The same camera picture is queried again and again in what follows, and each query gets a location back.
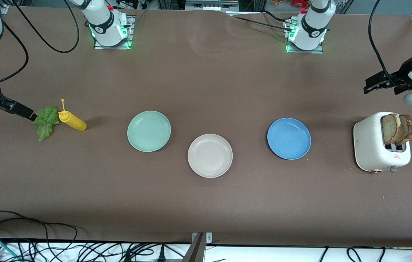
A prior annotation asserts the green lettuce leaf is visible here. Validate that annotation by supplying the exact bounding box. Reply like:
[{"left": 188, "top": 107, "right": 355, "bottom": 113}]
[{"left": 32, "top": 106, "right": 61, "bottom": 142}]

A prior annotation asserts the brown bread slice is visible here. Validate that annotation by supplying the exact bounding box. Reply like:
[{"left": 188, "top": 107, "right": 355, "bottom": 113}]
[
  {"left": 395, "top": 114, "right": 412, "bottom": 146},
  {"left": 380, "top": 114, "right": 403, "bottom": 145}
]

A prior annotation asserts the yellow mustard squeeze bottle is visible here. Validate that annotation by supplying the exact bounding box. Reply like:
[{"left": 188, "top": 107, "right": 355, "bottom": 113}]
[{"left": 58, "top": 99, "right": 87, "bottom": 132}]

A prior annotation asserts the blue plate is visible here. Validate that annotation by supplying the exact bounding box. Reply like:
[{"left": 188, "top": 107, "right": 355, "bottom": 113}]
[{"left": 267, "top": 117, "right": 312, "bottom": 160}]

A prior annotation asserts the light green plate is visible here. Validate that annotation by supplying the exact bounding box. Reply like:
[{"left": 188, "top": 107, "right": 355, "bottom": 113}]
[{"left": 127, "top": 110, "right": 172, "bottom": 152}]

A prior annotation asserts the beige plate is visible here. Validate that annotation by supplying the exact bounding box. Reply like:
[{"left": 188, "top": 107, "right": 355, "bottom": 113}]
[{"left": 187, "top": 134, "right": 233, "bottom": 179}]

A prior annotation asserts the white toaster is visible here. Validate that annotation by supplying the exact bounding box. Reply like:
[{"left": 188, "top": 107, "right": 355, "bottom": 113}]
[{"left": 353, "top": 111, "right": 411, "bottom": 174}]

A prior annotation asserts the red snack packaging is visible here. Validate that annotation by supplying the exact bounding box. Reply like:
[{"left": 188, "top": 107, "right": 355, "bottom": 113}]
[{"left": 273, "top": 0, "right": 310, "bottom": 8}]

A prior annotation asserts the grey metal box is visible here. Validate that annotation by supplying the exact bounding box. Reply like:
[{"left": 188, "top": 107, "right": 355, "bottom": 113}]
[{"left": 185, "top": 0, "right": 239, "bottom": 11}]

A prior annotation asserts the brown table cover sheet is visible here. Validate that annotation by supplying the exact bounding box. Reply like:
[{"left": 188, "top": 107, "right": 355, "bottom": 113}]
[{"left": 0, "top": 7, "right": 412, "bottom": 248}]

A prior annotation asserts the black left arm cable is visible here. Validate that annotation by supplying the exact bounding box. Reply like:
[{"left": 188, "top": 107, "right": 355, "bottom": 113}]
[{"left": 369, "top": 0, "right": 412, "bottom": 86}]

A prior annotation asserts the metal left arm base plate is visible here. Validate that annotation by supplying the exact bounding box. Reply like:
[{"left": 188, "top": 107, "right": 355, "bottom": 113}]
[{"left": 285, "top": 20, "right": 324, "bottom": 54}]

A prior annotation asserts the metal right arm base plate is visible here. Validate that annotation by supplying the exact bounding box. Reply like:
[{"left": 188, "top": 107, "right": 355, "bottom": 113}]
[{"left": 93, "top": 15, "right": 134, "bottom": 50}]

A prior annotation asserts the black base cable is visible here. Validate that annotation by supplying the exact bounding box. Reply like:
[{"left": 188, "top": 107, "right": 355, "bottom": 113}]
[{"left": 233, "top": 10, "right": 295, "bottom": 32}]

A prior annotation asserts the grey metal bracket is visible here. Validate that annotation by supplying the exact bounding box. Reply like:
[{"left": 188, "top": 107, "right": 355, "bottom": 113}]
[{"left": 181, "top": 232, "right": 213, "bottom": 262}]

